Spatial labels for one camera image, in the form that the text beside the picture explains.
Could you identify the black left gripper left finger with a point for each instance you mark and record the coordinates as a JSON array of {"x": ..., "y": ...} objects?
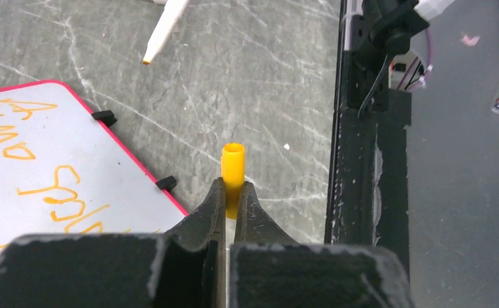
[{"x": 182, "y": 267}]

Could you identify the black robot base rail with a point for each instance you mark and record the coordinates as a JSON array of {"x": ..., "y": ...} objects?
[{"x": 367, "y": 184}]

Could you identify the yellow marker cap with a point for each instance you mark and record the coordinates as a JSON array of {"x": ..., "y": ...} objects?
[{"x": 233, "y": 175}]

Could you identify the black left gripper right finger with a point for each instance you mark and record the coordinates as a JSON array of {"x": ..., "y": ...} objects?
[{"x": 268, "y": 268}]

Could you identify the pink framed whiteboard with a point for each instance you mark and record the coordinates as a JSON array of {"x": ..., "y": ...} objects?
[{"x": 62, "y": 171}]

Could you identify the white marker pen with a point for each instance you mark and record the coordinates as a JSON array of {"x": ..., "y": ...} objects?
[{"x": 173, "y": 10}]

